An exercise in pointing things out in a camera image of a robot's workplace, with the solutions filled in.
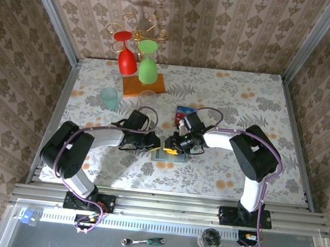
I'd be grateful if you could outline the pale green card holder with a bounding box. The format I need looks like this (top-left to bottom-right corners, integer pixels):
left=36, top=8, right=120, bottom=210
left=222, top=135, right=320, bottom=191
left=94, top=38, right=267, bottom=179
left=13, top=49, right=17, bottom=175
left=150, top=147, right=188, bottom=165

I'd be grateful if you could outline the blue credit card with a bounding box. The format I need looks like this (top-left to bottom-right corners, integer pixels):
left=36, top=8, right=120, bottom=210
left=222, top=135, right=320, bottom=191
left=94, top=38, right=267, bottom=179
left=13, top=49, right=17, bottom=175
left=175, top=105, right=194, bottom=117

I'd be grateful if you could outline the clear plastic cup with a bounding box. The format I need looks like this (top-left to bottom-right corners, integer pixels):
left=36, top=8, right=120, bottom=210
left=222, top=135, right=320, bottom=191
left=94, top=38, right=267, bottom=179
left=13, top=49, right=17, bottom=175
left=136, top=89, right=159, bottom=112

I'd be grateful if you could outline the teal plastic cup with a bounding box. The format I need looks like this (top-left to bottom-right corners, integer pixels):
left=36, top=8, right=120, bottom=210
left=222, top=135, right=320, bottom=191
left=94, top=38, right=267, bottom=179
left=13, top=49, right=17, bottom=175
left=98, top=86, right=122, bottom=112

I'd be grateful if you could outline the green wine glass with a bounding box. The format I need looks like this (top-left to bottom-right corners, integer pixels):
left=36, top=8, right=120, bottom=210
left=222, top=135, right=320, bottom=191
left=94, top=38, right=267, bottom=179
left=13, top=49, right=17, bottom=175
left=133, top=38, right=162, bottom=86

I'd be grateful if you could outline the red wine glass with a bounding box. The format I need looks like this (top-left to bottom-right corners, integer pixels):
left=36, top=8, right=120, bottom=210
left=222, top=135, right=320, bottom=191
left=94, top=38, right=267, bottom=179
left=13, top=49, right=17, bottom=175
left=109, top=29, right=142, bottom=77

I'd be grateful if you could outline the clear glass jar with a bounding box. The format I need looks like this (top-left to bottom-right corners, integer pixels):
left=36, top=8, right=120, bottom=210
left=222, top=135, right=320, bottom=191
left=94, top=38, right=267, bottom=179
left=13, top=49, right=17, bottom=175
left=196, top=226, right=223, bottom=247

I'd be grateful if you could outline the black connector block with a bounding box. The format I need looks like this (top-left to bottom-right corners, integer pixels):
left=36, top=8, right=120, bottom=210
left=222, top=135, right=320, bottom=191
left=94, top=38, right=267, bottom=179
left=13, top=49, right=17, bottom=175
left=236, top=230, right=260, bottom=247
left=73, top=212, right=106, bottom=232

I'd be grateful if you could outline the grey metal tray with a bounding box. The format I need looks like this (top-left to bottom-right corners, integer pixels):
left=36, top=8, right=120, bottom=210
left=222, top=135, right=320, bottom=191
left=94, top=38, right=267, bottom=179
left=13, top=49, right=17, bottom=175
left=0, top=196, right=330, bottom=247

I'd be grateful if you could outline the blue white plastic connector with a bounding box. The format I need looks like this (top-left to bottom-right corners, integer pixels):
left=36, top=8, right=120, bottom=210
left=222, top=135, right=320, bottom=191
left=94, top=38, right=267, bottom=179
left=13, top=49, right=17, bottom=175
left=20, top=208, right=41, bottom=228

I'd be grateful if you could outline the gold wire rack wooden base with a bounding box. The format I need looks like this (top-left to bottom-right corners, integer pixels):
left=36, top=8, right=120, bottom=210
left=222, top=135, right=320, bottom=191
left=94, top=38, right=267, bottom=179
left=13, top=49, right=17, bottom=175
left=99, top=9, right=174, bottom=101

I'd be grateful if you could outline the aluminium frame rail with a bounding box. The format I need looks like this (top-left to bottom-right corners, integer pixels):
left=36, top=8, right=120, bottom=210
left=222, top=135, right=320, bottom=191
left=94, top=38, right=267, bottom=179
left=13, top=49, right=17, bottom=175
left=8, top=175, right=330, bottom=239

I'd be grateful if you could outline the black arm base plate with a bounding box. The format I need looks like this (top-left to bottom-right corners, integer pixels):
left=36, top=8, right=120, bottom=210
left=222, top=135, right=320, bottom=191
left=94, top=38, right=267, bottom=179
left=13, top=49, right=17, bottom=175
left=63, top=190, right=117, bottom=214
left=218, top=205, right=274, bottom=231

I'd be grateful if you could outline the white perforated cable duct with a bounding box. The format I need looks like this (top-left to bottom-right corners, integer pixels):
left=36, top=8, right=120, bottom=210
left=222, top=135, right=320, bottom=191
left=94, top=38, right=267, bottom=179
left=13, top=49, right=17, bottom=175
left=38, top=209, right=243, bottom=243

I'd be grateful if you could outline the ratchet wrench green handle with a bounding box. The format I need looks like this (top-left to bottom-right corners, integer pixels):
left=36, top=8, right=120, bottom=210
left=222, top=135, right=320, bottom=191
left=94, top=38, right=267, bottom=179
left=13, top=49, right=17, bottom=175
left=120, top=233, right=167, bottom=247

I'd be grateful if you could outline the aluminium table side rail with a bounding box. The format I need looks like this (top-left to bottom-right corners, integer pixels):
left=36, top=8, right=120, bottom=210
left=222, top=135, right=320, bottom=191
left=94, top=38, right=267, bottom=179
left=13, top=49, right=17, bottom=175
left=267, top=76, right=330, bottom=213
left=25, top=53, right=86, bottom=190

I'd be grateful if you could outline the aluminium frame post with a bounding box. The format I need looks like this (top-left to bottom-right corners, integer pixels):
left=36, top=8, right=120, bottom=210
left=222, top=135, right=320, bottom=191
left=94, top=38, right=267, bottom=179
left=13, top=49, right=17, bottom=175
left=280, top=0, right=330, bottom=88
left=15, top=0, right=87, bottom=68

